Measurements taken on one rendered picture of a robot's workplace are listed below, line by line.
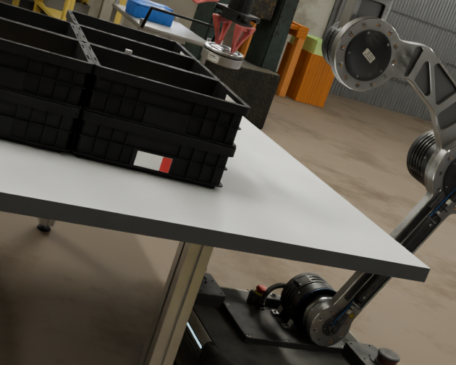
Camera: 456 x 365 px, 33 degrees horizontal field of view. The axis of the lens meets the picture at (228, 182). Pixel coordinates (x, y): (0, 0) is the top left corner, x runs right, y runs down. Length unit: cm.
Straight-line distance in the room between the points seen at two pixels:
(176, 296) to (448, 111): 100
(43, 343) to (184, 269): 82
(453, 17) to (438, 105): 967
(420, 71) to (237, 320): 91
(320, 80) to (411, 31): 263
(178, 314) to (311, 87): 759
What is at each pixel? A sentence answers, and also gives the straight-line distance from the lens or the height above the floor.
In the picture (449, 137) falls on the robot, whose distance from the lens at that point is 237.
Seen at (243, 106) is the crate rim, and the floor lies 93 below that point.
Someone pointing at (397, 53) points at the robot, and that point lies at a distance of 219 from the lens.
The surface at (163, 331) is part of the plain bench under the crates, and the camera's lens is 184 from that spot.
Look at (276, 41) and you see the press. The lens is 675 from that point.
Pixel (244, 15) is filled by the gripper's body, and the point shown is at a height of 114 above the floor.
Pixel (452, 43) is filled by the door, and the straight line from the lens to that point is 1206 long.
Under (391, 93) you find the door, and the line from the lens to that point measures 1169.
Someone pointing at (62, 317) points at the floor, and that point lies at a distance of 266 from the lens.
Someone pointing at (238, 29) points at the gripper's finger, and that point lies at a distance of 190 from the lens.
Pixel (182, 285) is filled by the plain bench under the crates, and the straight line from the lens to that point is 179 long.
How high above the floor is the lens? 124
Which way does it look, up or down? 15 degrees down
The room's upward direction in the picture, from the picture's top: 19 degrees clockwise
